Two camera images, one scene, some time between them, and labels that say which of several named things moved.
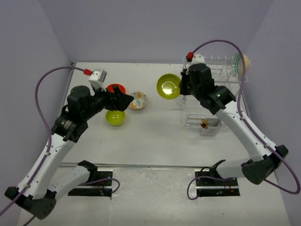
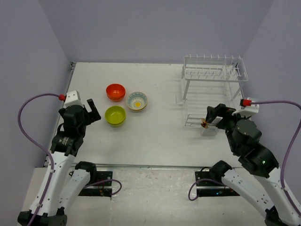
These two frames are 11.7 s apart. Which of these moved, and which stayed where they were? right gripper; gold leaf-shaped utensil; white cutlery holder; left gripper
Moved: right gripper; left gripper
Stayed: gold leaf-shaped utensil; white cutlery holder
